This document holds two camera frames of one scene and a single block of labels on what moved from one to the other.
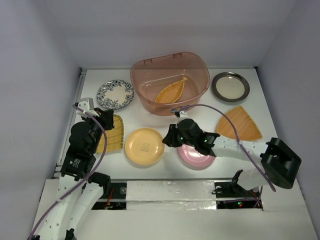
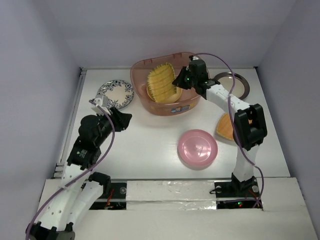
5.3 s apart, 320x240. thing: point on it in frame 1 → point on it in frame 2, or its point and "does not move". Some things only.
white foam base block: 170,195 does not move
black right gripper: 170,138 → 179,81
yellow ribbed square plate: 115,136 → 160,79
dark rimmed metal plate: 230,87 does not move
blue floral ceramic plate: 115,94 does not move
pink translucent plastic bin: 163,82 does not move
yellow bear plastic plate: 144,146 → 173,99
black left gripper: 107,116 does not move
